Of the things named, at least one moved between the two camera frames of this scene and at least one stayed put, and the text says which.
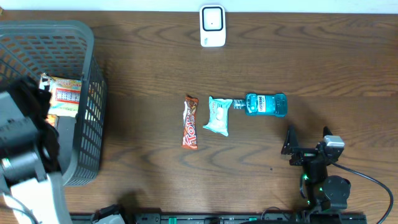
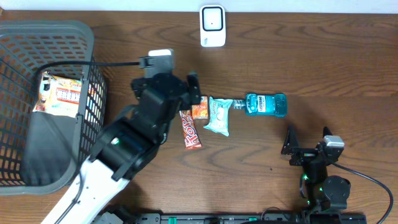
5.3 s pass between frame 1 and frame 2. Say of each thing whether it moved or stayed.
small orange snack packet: moved
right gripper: stayed
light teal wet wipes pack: stayed
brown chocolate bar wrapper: stayed
